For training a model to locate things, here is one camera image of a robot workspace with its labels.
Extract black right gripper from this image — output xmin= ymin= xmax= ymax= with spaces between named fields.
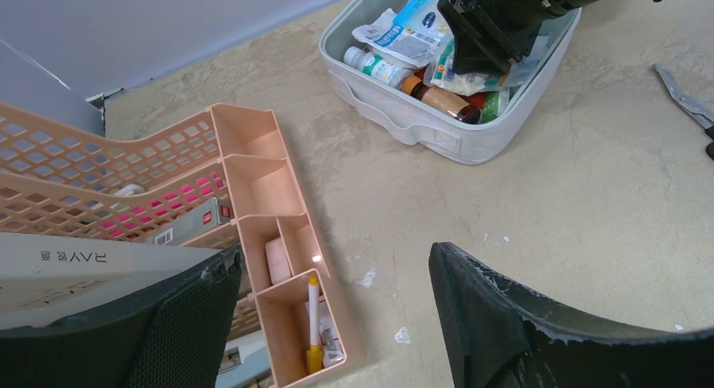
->
xmin=437 ymin=0 xmax=564 ymax=75

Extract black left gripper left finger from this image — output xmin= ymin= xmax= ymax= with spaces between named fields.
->
xmin=1 ymin=244 xmax=243 ymax=387

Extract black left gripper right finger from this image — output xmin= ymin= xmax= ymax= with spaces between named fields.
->
xmin=429 ymin=242 xmax=713 ymax=387

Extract small green box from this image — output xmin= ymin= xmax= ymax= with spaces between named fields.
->
xmin=479 ymin=89 xmax=510 ymax=124

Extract blue cotton swab bag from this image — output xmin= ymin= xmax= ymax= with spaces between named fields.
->
xmin=393 ymin=0 xmax=451 ymax=40

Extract blue white gauze packet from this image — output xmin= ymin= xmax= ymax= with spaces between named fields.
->
xmin=352 ymin=8 xmax=447 ymax=69

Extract brown orange-capped bottle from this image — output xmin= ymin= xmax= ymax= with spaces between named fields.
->
xmin=401 ymin=76 xmax=482 ymax=125

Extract grey medicine kit box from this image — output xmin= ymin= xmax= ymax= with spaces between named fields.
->
xmin=318 ymin=0 xmax=582 ymax=165

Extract black handled scissors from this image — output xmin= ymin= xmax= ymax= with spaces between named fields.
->
xmin=652 ymin=64 xmax=713 ymax=160

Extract colourful plaster box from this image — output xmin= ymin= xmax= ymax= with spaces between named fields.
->
xmin=424 ymin=35 xmax=551 ymax=96

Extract white green-label bottle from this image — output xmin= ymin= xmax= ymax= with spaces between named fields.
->
xmin=343 ymin=46 xmax=414 ymax=89

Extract pink eraser in rack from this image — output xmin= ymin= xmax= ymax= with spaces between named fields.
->
xmin=264 ymin=237 xmax=291 ymax=284

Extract grey red-label box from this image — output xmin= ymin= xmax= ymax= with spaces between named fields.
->
xmin=145 ymin=198 xmax=234 ymax=246

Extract white yellow pen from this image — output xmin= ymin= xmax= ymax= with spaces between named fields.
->
xmin=306 ymin=274 xmax=323 ymax=374

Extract grey folder in rack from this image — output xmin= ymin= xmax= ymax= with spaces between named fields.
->
xmin=1 ymin=232 xmax=218 ymax=329

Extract orange plastic file rack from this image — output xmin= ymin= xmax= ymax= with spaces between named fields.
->
xmin=1 ymin=104 xmax=360 ymax=387

